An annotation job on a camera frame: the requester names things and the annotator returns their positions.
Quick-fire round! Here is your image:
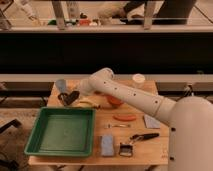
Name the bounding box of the silver fork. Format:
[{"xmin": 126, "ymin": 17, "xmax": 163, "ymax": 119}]
[{"xmin": 104, "ymin": 124, "xmax": 131, "ymax": 129}]

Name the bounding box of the orange carrot toy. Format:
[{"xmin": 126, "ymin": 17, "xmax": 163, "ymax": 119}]
[{"xmin": 113, "ymin": 115, "xmax": 137, "ymax": 122}]

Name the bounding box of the grey blue cloth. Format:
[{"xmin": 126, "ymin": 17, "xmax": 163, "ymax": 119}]
[{"xmin": 144, "ymin": 115, "xmax": 160, "ymax": 129}]

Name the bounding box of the wooden table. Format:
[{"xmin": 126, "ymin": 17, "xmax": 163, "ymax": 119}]
[{"xmin": 28, "ymin": 79, "xmax": 170, "ymax": 167}]

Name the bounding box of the white paper cup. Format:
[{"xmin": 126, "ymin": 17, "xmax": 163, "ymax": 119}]
[{"xmin": 132, "ymin": 73, "xmax": 145, "ymax": 89}]

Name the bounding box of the black handled brush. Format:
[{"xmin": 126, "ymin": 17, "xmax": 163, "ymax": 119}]
[{"xmin": 119, "ymin": 133, "xmax": 159, "ymax": 157}]

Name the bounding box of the blue plastic cup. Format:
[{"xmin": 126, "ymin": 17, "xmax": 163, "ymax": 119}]
[{"xmin": 55, "ymin": 79, "xmax": 67, "ymax": 93}]

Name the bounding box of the blue sponge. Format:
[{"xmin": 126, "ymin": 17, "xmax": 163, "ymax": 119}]
[{"xmin": 101, "ymin": 134, "xmax": 115, "ymax": 157}]

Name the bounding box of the green plastic tray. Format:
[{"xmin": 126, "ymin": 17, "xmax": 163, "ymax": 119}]
[{"xmin": 25, "ymin": 107, "xmax": 95, "ymax": 157}]

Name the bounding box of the yellow banana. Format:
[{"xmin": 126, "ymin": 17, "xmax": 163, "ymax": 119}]
[{"xmin": 77, "ymin": 101, "xmax": 100, "ymax": 109}]

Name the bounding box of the orange bowl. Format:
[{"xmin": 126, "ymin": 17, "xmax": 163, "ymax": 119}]
[{"xmin": 106, "ymin": 95, "xmax": 123, "ymax": 108}]

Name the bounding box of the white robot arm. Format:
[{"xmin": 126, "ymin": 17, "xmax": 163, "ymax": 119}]
[{"xmin": 60, "ymin": 68, "xmax": 213, "ymax": 171}]

